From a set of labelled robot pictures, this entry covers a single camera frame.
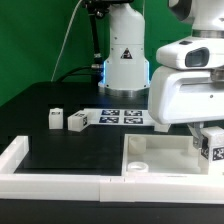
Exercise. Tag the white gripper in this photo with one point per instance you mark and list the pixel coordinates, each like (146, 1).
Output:
(185, 96)

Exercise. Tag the white square tabletop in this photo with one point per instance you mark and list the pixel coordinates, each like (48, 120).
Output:
(161, 155)

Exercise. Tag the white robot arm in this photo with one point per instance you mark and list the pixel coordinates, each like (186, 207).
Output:
(126, 70)

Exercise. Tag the white marker sheet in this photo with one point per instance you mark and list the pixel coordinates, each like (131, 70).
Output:
(122, 117)

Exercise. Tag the white U-shaped obstacle fence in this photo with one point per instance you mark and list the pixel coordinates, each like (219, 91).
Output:
(204, 189)

